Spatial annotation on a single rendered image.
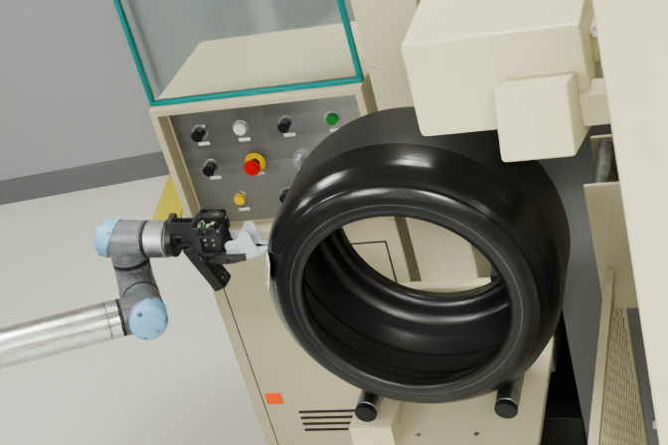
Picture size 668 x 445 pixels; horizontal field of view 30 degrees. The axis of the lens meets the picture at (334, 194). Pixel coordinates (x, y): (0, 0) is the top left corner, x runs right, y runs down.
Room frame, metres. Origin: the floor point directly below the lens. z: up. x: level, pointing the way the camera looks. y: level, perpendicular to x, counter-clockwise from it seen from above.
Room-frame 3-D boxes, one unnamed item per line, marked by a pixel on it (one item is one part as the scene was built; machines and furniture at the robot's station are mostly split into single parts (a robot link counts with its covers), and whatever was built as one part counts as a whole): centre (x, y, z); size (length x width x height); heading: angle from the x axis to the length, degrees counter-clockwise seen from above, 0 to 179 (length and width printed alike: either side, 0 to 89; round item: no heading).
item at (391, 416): (2.10, -0.01, 0.83); 0.36 x 0.09 x 0.06; 158
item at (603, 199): (2.11, -0.57, 1.05); 0.20 x 0.15 x 0.30; 158
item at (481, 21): (1.82, -0.37, 1.71); 0.61 x 0.25 x 0.15; 158
